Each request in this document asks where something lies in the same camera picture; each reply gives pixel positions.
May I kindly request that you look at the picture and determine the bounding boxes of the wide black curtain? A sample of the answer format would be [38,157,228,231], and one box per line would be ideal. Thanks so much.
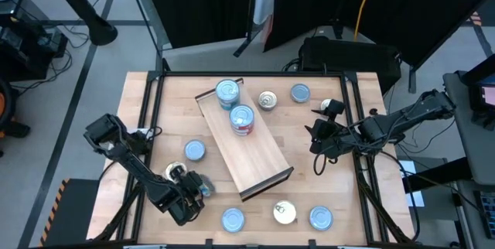
[263,0,495,68]

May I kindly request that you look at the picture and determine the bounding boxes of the grey desk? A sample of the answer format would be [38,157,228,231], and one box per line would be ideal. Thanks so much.
[442,70,495,186]

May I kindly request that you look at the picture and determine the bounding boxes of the grey metal beam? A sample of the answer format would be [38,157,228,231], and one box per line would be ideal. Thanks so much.
[124,0,172,73]

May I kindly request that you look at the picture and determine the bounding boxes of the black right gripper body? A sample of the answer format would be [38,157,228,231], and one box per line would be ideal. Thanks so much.
[312,119,351,159]

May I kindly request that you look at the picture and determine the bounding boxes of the black pole round base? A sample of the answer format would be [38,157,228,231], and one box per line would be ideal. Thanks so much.
[41,0,119,47]

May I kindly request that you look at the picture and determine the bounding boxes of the black table frame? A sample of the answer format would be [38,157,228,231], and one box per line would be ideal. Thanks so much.
[87,70,417,249]

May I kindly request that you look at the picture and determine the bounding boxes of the narrow black curtain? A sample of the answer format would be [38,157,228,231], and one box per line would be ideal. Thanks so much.
[139,0,258,49]

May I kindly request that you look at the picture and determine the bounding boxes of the orange black device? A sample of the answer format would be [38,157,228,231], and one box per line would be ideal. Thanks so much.
[0,78,31,140]

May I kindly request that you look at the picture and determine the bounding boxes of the blue red salmon can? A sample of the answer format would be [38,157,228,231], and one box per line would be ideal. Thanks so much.
[164,160,189,182]

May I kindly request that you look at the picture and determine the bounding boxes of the yellow cable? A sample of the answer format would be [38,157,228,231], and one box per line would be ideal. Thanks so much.
[353,0,379,42]

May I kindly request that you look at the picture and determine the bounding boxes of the black mat hazard stripes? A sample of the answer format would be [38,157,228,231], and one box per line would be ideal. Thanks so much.
[38,178,101,247]

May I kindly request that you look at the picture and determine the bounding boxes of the black equipment cart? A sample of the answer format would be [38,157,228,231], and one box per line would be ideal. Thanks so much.
[0,0,70,83]

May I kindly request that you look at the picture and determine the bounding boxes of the monitor with pink screen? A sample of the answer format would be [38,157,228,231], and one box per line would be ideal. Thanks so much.
[462,53,495,121]

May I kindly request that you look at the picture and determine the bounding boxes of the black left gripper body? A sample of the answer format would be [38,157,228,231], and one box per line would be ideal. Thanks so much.
[169,181,205,227]

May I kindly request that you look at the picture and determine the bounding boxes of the black equipment case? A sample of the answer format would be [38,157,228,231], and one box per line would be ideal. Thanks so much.
[298,36,402,95]

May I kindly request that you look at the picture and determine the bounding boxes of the white paper sheet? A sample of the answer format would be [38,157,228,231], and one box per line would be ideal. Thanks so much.
[397,159,425,208]

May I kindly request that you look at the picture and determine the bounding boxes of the black metal beam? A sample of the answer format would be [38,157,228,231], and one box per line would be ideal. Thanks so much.
[401,156,473,194]

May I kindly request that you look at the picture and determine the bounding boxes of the silver lid seafood can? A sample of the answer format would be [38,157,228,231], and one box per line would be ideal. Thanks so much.
[290,83,312,104]
[308,205,334,231]

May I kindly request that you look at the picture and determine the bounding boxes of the black keyboard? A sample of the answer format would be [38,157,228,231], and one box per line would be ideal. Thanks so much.
[473,189,495,240]

